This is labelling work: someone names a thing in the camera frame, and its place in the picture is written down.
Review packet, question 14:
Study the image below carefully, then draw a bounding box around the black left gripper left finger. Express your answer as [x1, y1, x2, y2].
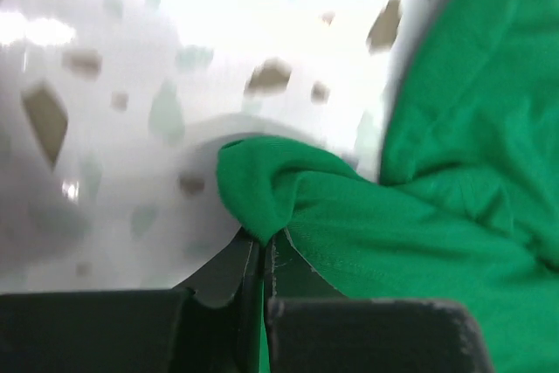
[1, 232, 261, 372]

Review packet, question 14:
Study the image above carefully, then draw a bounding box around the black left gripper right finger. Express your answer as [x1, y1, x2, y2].
[264, 232, 493, 373]

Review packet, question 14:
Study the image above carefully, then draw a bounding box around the green t-shirt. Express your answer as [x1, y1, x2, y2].
[217, 0, 558, 372]

